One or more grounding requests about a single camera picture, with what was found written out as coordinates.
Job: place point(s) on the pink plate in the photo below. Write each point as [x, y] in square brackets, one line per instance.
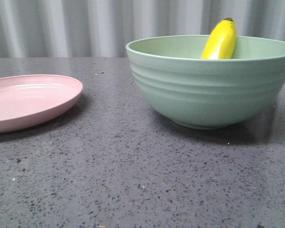
[29, 100]

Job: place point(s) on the green ribbed bowl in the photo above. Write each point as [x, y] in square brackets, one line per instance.
[202, 93]

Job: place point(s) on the yellow banana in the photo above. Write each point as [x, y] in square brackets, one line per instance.
[222, 40]

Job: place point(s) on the grey white curtain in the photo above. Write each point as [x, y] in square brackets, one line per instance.
[102, 28]

